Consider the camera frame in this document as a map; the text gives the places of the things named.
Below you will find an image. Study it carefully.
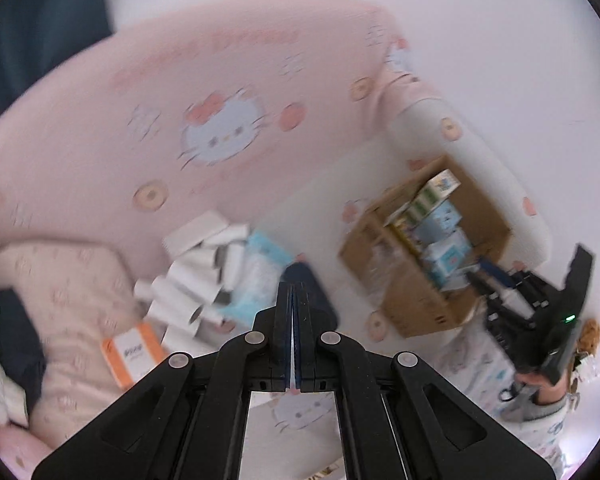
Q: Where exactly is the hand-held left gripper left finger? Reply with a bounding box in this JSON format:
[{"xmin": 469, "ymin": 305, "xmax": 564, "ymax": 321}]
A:
[{"xmin": 32, "ymin": 282, "xmax": 293, "ymax": 480}]

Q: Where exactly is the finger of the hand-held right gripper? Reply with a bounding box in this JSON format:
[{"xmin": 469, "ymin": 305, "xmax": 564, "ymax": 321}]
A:
[
  {"xmin": 474, "ymin": 256, "xmax": 546, "ymax": 296},
  {"xmin": 472, "ymin": 275, "xmax": 533, "ymax": 326}
]

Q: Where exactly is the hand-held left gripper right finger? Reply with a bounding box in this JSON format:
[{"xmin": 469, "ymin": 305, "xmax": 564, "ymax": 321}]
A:
[{"xmin": 292, "ymin": 282, "xmax": 556, "ymax": 480}]

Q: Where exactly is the small blue printed box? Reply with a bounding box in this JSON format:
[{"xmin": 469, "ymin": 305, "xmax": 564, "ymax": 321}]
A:
[
  {"xmin": 430, "ymin": 260, "xmax": 476, "ymax": 293},
  {"xmin": 422, "ymin": 230, "xmax": 473, "ymax": 273},
  {"xmin": 415, "ymin": 200, "xmax": 463, "ymax": 243}
]

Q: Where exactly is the light blue paper box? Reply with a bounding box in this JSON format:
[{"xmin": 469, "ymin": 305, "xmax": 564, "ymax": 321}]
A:
[{"xmin": 215, "ymin": 300, "xmax": 273, "ymax": 328}]

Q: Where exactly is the brown cardboard box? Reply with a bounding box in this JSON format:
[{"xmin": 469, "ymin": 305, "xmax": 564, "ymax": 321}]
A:
[{"xmin": 339, "ymin": 155, "xmax": 513, "ymax": 339}]

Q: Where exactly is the person's right forearm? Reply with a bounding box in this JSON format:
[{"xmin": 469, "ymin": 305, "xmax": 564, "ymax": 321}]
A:
[{"xmin": 492, "ymin": 392, "xmax": 573, "ymax": 476}]

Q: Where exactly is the person's right hand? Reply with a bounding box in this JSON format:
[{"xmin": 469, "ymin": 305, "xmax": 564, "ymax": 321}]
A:
[{"xmin": 517, "ymin": 371, "xmax": 568, "ymax": 405}]

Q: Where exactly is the brown plush toy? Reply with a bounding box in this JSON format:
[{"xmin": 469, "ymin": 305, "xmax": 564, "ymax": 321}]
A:
[{"xmin": 577, "ymin": 317, "xmax": 600, "ymax": 353}]

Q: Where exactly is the small white object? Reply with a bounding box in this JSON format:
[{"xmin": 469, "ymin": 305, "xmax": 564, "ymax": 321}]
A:
[{"xmin": 571, "ymin": 350, "xmax": 600, "ymax": 386}]

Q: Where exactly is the blue and white pouch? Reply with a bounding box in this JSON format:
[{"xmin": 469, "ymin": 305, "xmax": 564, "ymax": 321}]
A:
[{"xmin": 225, "ymin": 232, "xmax": 297, "ymax": 306}]

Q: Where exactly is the white printed pajama clothing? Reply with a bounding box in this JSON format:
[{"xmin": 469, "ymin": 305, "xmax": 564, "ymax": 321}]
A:
[{"xmin": 430, "ymin": 330, "xmax": 521, "ymax": 421}]

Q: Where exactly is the green and white box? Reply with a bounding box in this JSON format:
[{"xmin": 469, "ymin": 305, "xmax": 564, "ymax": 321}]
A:
[
  {"xmin": 387, "ymin": 195, "xmax": 446, "ymax": 231},
  {"xmin": 420, "ymin": 170, "xmax": 462, "ymax": 211}
]

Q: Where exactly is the pile of white rolls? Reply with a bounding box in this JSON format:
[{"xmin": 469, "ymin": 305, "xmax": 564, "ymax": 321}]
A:
[{"xmin": 132, "ymin": 225, "xmax": 251, "ymax": 356}]

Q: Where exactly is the flat white cardboard piece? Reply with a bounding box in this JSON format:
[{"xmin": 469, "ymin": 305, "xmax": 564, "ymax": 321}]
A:
[{"xmin": 162, "ymin": 211, "xmax": 231, "ymax": 256}]

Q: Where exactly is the orange and white box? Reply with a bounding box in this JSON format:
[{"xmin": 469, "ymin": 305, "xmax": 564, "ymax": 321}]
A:
[{"xmin": 101, "ymin": 324, "xmax": 171, "ymax": 390}]

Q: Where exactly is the pink printed pillow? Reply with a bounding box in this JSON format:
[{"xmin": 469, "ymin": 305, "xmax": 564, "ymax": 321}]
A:
[{"xmin": 0, "ymin": 242, "xmax": 146, "ymax": 448}]

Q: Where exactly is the pink cat-print bed bumper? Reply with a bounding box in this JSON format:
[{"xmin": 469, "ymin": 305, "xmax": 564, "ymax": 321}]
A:
[{"xmin": 0, "ymin": 0, "xmax": 555, "ymax": 286}]

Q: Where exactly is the dark navy cloth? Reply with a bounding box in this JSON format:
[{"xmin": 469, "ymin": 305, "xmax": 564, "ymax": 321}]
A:
[{"xmin": 0, "ymin": 287, "xmax": 48, "ymax": 401}]

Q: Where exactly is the pink soft cushion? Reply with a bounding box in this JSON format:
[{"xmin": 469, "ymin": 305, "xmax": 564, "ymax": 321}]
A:
[{"xmin": 0, "ymin": 425, "xmax": 48, "ymax": 476}]

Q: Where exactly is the dark blue curtain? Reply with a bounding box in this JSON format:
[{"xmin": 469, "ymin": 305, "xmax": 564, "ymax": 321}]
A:
[{"xmin": 0, "ymin": 0, "xmax": 116, "ymax": 136}]

